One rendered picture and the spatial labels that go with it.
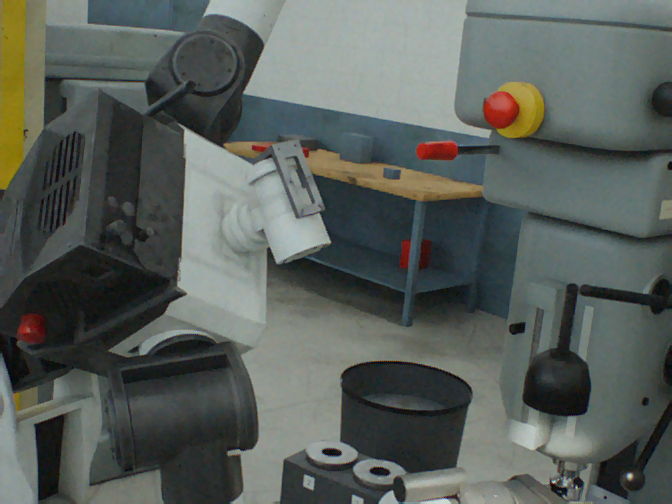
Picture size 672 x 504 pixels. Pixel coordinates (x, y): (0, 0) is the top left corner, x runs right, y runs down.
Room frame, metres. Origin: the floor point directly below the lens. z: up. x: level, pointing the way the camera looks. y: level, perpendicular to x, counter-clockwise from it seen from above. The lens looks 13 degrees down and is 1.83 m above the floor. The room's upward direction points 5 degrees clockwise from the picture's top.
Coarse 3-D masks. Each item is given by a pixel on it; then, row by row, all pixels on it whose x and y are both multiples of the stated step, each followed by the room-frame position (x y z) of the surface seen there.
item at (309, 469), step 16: (320, 448) 1.54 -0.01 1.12; (336, 448) 1.54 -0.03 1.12; (352, 448) 1.55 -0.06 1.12; (288, 464) 1.50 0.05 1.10; (304, 464) 1.49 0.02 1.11; (320, 464) 1.48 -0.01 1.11; (336, 464) 1.48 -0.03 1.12; (352, 464) 1.50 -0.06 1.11; (368, 464) 1.49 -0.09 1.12; (384, 464) 1.50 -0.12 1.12; (288, 480) 1.50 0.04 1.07; (304, 480) 1.48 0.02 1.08; (320, 480) 1.46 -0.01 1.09; (336, 480) 1.45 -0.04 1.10; (352, 480) 1.45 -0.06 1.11; (368, 480) 1.43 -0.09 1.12; (384, 480) 1.44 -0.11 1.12; (288, 496) 1.50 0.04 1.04; (304, 496) 1.48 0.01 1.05; (320, 496) 1.46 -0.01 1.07; (336, 496) 1.44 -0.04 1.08; (352, 496) 1.42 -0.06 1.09; (368, 496) 1.41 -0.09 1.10
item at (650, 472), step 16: (624, 448) 1.55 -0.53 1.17; (640, 448) 1.53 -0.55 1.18; (656, 448) 1.51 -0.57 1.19; (592, 464) 1.62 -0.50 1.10; (608, 464) 1.56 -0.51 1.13; (624, 464) 1.54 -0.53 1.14; (656, 464) 1.51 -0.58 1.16; (592, 480) 1.59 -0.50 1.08; (608, 480) 1.56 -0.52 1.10; (656, 480) 1.50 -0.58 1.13; (624, 496) 1.53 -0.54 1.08; (640, 496) 1.52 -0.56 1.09; (656, 496) 1.50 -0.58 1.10
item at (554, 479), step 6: (552, 474) 1.22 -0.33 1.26; (558, 474) 1.22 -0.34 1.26; (552, 480) 1.21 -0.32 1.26; (558, 480) 1.20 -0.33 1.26; (576, 480) 1.21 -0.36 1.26; (582, 480) 1.21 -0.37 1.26; (552, 486) 1.20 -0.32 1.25; (558, 486) 1.19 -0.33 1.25; (564, 486) 1.19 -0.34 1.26; (570, 486) 1.19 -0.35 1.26; (576, 486) 1.19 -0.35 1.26; (582, 486) 1.20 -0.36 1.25; (564, 492) 1.19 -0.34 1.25; (570, 492) 1.19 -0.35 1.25; (576, 492) 1.19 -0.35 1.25
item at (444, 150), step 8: (424, 144) 1.10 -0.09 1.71; (432, 144) 1.10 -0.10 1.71; (440, 144) 1.11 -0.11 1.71; (448, 144) 1.12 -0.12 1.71; (416, 152) 1.11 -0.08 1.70; (424, 152) 1.09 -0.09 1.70; (432, 152) 1.10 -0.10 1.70; (440, 152) 1.10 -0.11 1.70; (448, 152) 1.11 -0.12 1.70; (456, 152) 1.12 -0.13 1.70; (464, 152) 1.14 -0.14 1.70; (472, 152) 1.15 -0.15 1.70; (480, 152) 1.17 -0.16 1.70; (488, 152) 1.18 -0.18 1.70; (496, 152) 1.19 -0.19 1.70; (448, 160) 1.13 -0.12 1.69
